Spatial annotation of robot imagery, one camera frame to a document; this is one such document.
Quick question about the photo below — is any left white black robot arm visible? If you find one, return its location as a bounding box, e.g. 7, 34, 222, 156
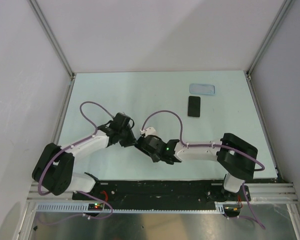
31, 112, 137, 200

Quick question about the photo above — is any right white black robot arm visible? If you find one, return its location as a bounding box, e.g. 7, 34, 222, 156
135, 133, 258, 201

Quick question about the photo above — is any black phone on table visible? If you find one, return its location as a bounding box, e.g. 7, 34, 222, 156
187, 96, 201, 118

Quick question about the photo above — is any clear blue phone case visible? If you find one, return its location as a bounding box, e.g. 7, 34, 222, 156
189, 83, 216, 96

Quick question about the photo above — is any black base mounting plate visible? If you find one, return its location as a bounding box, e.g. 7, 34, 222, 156
72, 178, 252, 211

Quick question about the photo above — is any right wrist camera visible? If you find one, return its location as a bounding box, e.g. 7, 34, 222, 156
139, 126, 157, 137

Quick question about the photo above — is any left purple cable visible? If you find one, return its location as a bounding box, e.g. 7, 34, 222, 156
37, 101, 136, 226

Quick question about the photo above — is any purple cable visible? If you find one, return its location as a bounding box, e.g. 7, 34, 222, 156
141, 109, 266, 230
37, 101, 136, 226

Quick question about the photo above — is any white slotted cable duct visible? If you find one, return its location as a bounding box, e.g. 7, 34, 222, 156
33, 201, 227, 215

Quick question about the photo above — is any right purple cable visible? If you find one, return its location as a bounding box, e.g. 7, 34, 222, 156
141, 109, 266, 230

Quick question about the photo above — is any aluminium frame rail front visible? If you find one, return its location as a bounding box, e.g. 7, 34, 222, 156
26, 183, 299, 204

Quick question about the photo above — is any left aluminium corner post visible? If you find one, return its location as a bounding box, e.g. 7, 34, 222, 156
27, 0, 76, 78

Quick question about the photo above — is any aluminium corner post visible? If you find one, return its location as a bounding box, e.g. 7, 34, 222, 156
246, 0, 297, 78
27, 0, 76, 78

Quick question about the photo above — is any right aluminium corner post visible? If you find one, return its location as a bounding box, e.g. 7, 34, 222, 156
246, 0, 297, 78

